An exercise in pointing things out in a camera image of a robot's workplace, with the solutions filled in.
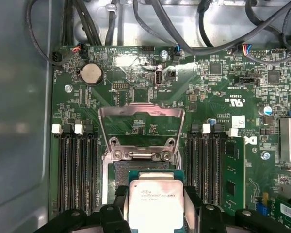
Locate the green RAM stick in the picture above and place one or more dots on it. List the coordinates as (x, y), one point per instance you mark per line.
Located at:
(234, 170)

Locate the round coin battery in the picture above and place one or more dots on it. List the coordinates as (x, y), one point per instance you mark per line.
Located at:
(92, 74)

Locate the CPU socket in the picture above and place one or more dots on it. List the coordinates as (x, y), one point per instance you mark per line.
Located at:
(140, 166)

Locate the black open PC case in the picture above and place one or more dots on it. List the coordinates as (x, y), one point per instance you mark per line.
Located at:
(19, 97)

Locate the silver motherboard screw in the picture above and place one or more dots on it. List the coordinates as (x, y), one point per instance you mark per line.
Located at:
(164, 54)
(265, 155)
(68, 88)

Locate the CPU with silver top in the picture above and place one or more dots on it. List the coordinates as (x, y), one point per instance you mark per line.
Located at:
(156, 206)

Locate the internal USB port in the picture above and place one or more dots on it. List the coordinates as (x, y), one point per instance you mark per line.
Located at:
(159, 78)

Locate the graphics card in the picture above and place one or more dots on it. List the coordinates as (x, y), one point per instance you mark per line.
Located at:
(289, 211)

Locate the silver round capacitor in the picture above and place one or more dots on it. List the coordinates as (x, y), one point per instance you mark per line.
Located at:
(266, 110)

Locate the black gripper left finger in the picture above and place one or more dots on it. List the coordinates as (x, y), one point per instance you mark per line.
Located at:
(111, 218)

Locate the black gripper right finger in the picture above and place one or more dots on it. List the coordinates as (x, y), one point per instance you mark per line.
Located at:
(211, 218)

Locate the green motherboard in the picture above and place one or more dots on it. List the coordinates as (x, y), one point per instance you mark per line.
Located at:
(208, 92)

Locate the metal CPU socket cover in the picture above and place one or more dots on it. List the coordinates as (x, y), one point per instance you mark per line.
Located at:
(116, 111)

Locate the RAM slot with white clip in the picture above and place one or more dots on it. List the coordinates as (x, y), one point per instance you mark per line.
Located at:
(81, 170)
(206, 165)
(60, 170)

